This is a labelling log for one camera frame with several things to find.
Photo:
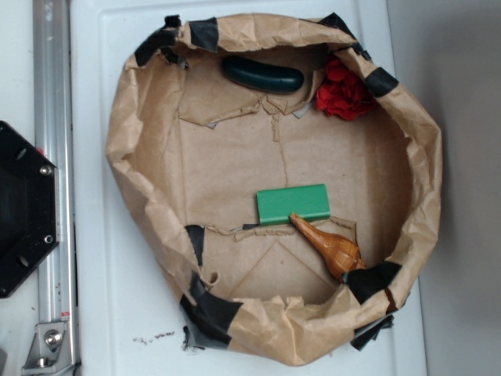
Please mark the brown spiral sea shell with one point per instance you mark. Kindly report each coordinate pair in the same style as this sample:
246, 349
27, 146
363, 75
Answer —
340, 254

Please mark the green rectangular block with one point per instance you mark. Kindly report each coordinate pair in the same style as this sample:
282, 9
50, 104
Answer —
309, 202

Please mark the brown paper bag bin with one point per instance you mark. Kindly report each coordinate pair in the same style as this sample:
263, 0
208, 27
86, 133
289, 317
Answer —
190, 149

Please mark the dark green oblong object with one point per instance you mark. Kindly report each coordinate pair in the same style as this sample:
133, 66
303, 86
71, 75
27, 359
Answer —
262, 76

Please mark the red crumpled fabric flower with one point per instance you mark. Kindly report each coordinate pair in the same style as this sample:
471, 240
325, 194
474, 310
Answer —
343, 93

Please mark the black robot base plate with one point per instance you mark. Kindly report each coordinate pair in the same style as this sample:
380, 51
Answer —
29, 229

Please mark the aluminium extrusion rail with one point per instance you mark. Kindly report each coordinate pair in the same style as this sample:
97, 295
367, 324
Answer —
57, 276

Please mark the metal corner bracket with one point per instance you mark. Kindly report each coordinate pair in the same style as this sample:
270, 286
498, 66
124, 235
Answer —
51, 351

